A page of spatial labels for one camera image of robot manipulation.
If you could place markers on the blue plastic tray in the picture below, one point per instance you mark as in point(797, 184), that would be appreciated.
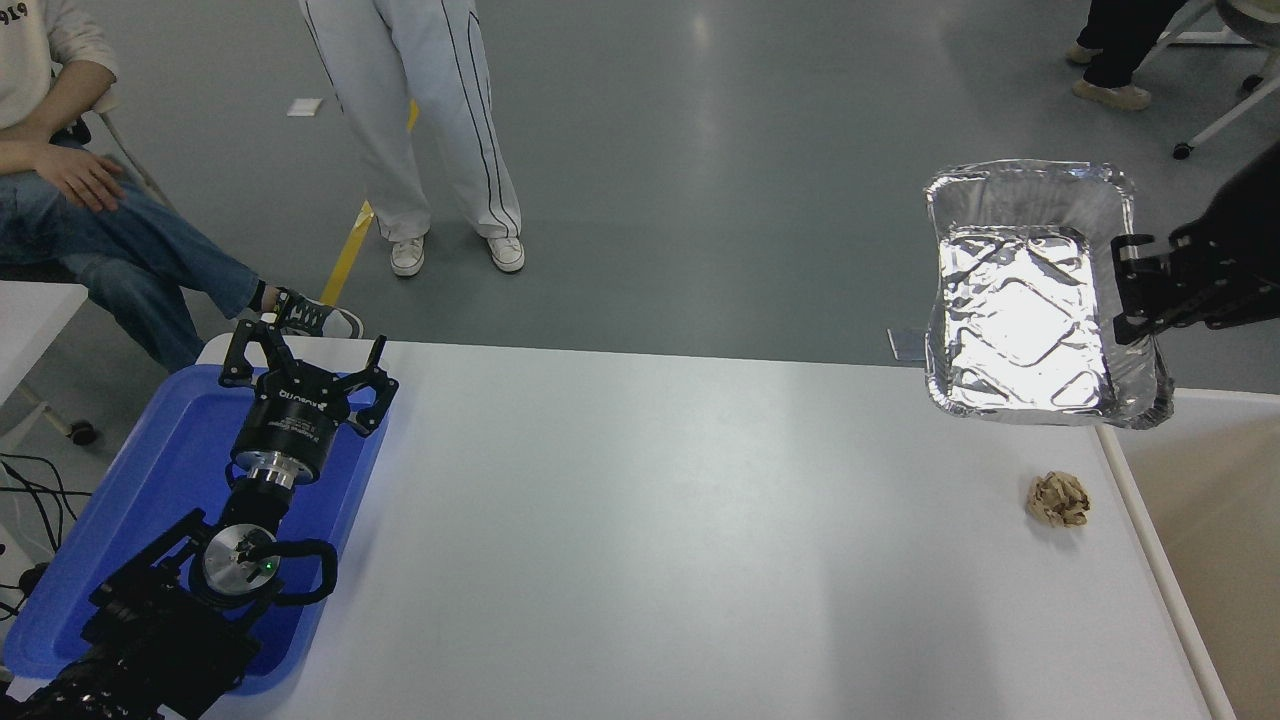
point(170, 470)

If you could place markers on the seated person's right hand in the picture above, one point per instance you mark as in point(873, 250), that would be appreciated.
point(85, 180)

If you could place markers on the crumpled tan paper ball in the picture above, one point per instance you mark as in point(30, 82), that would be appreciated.
point(1058, 498)

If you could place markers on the white wheeled stand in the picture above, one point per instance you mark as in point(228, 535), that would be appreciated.
point(1232, 118)

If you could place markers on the white paper scrap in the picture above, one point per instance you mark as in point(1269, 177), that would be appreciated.
point(305, 106)

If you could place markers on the seated person's right forearm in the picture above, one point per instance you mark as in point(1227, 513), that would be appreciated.
point(18, 155)

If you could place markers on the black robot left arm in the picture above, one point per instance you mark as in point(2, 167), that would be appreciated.
point(150, 640)

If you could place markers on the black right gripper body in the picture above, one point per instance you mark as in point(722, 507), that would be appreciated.
point(1262, 285)

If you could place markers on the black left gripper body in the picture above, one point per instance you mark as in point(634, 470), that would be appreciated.
point(290, 425)

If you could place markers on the large pale bin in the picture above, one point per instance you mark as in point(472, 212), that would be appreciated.
point(1220, 540)

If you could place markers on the seated person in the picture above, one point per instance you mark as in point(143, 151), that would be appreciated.
point(100, 250)

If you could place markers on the walking person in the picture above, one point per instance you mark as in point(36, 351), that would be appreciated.
point(1125, 40)

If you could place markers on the grey chair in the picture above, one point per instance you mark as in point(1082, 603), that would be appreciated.
point(104, 100)

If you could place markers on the clear floor plate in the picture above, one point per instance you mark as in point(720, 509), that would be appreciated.
point(906, 345)

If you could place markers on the silver foil tray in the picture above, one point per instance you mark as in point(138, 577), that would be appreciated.
point(1020, 310)

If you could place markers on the white side table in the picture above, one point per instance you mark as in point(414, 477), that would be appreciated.
point(30, 320)

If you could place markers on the seated person's left forearm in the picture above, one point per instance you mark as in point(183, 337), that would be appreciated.
point(70, 100)

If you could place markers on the standing person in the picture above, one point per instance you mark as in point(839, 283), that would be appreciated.
point(440, 120)

